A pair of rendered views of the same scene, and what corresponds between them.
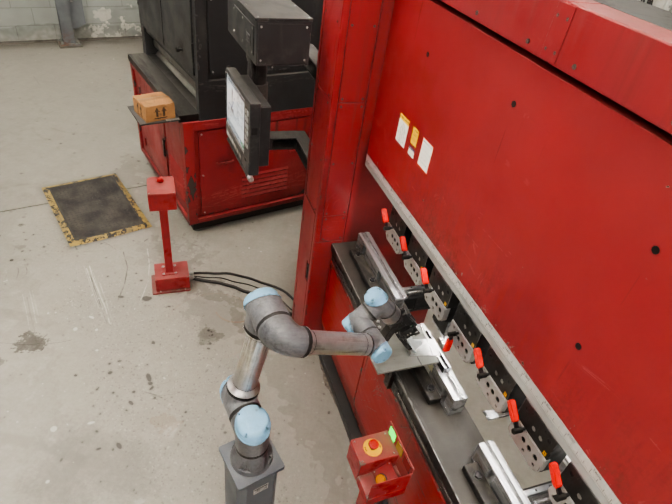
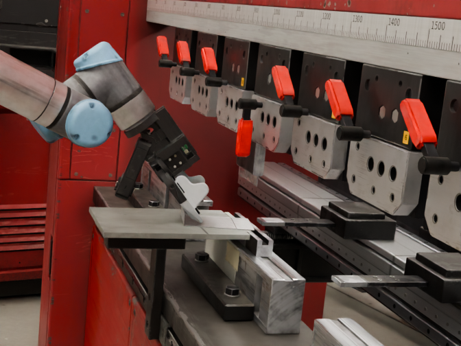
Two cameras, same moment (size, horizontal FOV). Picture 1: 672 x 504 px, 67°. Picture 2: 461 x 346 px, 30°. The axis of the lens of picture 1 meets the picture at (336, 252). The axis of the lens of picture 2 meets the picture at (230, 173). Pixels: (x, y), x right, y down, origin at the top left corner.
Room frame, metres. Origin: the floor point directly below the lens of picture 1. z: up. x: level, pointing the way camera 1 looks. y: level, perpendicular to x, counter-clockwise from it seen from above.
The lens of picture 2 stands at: (-0.16, -0.56, 1.39)
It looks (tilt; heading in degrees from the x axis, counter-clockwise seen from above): 11 degrees down; 5
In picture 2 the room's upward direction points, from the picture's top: 6 degrees clockwise
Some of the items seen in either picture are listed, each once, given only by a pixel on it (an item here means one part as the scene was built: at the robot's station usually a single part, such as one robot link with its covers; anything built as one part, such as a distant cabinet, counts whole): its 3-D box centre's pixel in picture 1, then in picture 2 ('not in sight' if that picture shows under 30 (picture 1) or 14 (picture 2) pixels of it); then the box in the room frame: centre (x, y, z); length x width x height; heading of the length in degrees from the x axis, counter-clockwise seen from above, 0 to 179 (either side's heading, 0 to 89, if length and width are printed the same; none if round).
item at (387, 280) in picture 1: (379, 270); (172, 195); (1.93, -0.23, 0.92); 0.50 x 0.06 x 0.10; 24
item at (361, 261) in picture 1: (364, 269); (145, 202); (1.95, -0.15, 0.89); 0.30 x 0.05 x 0.03; 24
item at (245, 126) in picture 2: (450, 341); (247, 128); (1.26, -0.45, 1.20); 0.04 x 0.02 x 0.10; 114
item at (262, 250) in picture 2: (435, 350); (247, 233); (1.40, -0.46, 0.98); 0.20 x 0.03 x 0.03; 24
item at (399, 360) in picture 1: (399, 350); (167, 222); (1.37, -0.31, 1.00); 0.26 x 0.18 x 0.01; 114
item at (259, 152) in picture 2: (441, 321); (250, 156); (1.43, -0.45, 1.13); 0.10 x 0.02 x 0.10; 24
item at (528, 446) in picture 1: (541, 433); (409, 139); (0.90, -0.67, 1.26); 0.15 x 0.09 x 0.17; 24
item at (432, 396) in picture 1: (418, 371); (215, 284); (1.37, -0.41, 0.89); 0.30 x 0.05 x 0.03; 24
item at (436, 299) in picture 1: (446, 293); (252, 85); (1.45, -0.43, 1.26); 0.15 x 0.09 x 0.17; 24
